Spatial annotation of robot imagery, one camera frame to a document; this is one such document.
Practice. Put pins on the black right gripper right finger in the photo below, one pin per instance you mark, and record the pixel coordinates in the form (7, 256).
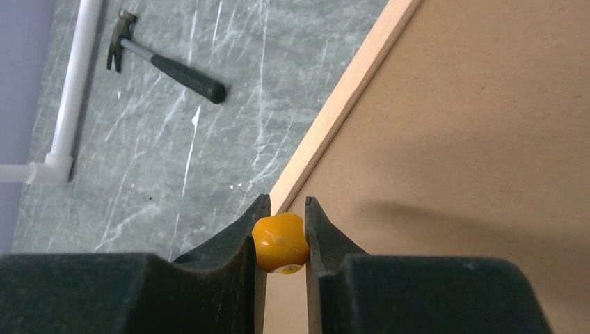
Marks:
(352, 291)

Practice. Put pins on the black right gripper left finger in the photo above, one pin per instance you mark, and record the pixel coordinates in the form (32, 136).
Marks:
(214, 288)

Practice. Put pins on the yellow handled screwdriver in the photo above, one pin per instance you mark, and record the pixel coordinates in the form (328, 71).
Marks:
(280, 243)

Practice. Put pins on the wooden picture frame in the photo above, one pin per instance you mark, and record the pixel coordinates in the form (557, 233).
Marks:
(472, 139)

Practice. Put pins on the white PVC pipe stand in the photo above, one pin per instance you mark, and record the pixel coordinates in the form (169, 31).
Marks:
(57, 166)

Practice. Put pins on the black handled claw hammer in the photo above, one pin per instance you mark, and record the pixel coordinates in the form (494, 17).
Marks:
(121, 40)

